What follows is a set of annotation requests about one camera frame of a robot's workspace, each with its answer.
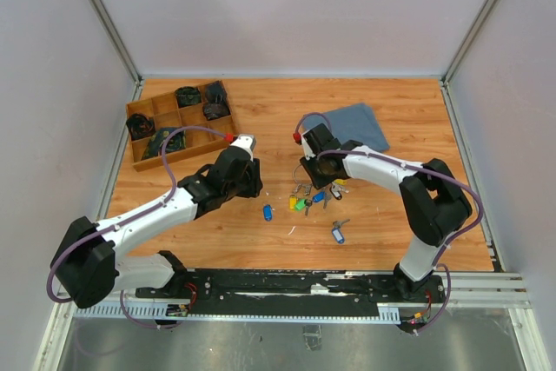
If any folded blue towel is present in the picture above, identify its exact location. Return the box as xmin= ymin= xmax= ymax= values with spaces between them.
xmin=324 ymin=103 xmax=390 ymax=152

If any wooden compartment tray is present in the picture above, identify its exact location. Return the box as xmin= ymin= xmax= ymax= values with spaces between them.
xmin=126 ymin=81 xmax=239 ymax=172

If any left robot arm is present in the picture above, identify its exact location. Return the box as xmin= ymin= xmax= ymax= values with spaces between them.
xmin=49 ymin=146 xmax=262 ymax=308

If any large keyring with tagged keys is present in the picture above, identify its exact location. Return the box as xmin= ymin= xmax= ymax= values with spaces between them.
xmin=288 ymin=165 xmax=348 ymax=215

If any rolled black tie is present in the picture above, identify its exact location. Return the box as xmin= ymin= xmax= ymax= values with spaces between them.
xmin=205 ymin=81 xmax=228 ymax=104

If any blue green patterned tie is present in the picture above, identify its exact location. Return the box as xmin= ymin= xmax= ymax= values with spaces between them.
xmin=141 ymin=127 xmax=186 ymax=161

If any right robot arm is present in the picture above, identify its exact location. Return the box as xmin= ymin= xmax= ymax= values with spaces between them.
xmin=293 ymin=123 xmax=473 ymax=301

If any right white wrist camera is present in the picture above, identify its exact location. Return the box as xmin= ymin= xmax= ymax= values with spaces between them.
xmin=293 ymin=131 xmax=315 ymax=160

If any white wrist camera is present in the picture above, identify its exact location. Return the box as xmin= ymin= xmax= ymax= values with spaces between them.
xmin=231 ymin=134 xmax=256 ymax=160
xmin=293 ymin=131 xmax=315 ymax=160

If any rolled brown-black tie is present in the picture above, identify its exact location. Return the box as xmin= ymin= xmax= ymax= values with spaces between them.
xmin=202 ymin=103 xmax=230 ymax=121

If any rolled tie with red pattern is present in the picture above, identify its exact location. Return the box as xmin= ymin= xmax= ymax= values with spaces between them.
xmin=126 ymin=113 xmax=156 ymax=141

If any key with light blue tag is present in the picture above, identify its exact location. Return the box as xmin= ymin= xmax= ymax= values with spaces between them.
xmin=331 ymin=219 xmax=350 ymax=244

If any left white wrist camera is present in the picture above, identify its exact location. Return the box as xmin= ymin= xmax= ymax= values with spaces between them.
xmin=231 ymin=134 xmax=256 ymax=160

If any key with dark blue tag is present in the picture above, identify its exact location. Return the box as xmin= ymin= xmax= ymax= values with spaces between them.
xmin=262 ymin=204 xmax=274 ymax=222

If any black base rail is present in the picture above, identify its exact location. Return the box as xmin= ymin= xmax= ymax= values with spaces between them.
xmin=135 ymin=269 xmax=447 ymax=318

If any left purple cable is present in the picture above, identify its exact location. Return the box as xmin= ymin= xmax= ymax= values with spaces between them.
xmin=46 ymin=126 xmax=231 ymax=329

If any rolled dark tie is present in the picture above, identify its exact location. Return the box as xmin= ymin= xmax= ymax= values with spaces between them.
xmin=175 ymin=86 xmax=202 ymax=108

